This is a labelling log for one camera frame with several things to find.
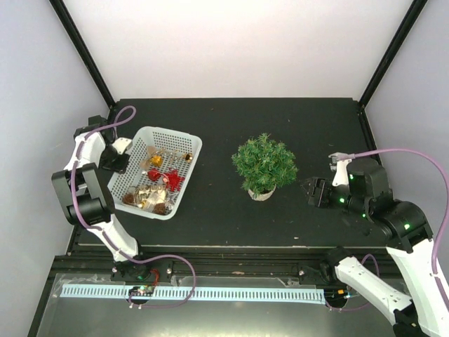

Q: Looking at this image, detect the white tree pot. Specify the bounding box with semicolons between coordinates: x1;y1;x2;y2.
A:
248;187;276;201

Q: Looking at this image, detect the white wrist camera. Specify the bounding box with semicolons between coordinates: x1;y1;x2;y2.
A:
112;138;133;155
328;152;354;187

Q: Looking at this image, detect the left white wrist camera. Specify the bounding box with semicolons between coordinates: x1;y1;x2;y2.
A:
112;138;133;155

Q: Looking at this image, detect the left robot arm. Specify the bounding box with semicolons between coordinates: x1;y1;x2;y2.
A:
51;115;151;280

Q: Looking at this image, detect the silver bead sprig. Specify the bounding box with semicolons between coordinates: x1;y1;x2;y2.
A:
159;148;185;161

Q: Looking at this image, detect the white slotted cable duct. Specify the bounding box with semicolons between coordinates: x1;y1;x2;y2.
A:
60;284;326;305

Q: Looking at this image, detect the brown pine cone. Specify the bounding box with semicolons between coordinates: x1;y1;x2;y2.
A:
122;193;135;205
152;203;166;216

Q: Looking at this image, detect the gold bell ornament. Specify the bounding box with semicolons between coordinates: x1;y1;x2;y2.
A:
184;153;194;162

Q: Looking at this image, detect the gold gift box ornament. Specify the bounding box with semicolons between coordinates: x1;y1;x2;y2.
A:
149;155;163;167

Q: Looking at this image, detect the red gift box ornament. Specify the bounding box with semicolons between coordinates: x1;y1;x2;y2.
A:
147;168;161;182

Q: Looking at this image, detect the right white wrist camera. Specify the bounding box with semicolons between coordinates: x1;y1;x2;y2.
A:
328;152;354;187

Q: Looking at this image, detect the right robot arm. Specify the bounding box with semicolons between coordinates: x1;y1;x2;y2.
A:
303;157;448;336

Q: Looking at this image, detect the white perforated plastic basket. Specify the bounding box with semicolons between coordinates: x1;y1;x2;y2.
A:
108;126;203;220

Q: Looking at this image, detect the red star ornament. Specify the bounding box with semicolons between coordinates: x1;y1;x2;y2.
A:
164;169;185;192

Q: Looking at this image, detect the burlap bow ornament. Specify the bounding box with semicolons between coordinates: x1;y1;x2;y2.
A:
140;146;159;171

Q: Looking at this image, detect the small green christmas tree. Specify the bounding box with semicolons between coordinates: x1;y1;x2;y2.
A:
231;133;298;194

